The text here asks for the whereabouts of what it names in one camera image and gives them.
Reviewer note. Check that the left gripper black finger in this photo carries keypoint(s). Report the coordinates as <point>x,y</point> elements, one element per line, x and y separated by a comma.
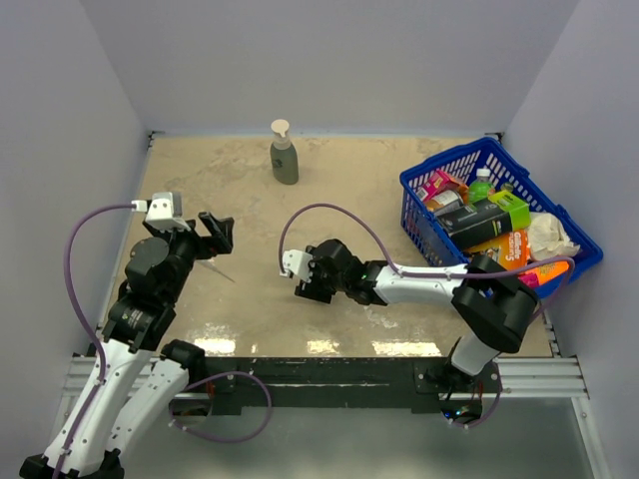
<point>225,245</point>
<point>215,228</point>

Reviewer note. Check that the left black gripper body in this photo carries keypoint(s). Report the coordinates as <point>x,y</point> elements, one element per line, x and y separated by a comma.
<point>191,244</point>

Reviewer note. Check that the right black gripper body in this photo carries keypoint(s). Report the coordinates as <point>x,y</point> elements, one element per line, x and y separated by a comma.
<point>321,278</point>

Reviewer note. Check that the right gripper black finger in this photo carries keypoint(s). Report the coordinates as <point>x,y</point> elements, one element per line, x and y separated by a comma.
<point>305,289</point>
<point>323,293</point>

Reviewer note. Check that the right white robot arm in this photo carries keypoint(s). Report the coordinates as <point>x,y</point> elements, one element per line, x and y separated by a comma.
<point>497,306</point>

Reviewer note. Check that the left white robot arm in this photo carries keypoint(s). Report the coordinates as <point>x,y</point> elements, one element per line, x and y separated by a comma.
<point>136,375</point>

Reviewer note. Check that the grey soap dispenser bottle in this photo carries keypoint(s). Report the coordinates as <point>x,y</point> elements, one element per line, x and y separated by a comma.
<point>284,156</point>

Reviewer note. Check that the brown label can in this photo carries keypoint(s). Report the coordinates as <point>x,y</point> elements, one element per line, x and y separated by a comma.
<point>444,202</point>

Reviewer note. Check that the pink snack box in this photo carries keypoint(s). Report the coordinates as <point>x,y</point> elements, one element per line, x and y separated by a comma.
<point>439,182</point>

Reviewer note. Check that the green drink bottle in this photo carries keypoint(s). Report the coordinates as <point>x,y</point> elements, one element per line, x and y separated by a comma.
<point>482,187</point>

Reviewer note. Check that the black and green box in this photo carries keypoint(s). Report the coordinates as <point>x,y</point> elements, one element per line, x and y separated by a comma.
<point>487,219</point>

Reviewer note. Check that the orange razor package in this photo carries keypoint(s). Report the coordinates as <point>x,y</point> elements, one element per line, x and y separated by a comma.
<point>511,250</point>

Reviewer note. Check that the blue plastic basket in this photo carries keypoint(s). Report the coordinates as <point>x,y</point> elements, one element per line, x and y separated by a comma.
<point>462,162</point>

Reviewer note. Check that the orange snack bag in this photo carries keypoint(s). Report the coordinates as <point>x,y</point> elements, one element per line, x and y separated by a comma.
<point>534,274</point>

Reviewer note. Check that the crumpled beige cloth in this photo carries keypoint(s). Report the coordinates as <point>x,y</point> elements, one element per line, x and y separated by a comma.
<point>548,238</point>

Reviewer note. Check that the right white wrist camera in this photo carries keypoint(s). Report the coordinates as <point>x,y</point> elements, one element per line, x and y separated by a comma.
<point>296,263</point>

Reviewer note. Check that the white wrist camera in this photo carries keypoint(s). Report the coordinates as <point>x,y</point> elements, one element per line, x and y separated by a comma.
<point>163,211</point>
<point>296,263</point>

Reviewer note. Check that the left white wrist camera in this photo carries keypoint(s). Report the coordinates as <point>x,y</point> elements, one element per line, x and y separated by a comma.
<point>163,211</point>

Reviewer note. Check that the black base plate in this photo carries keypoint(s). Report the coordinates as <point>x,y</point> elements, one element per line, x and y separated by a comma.
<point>417,384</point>

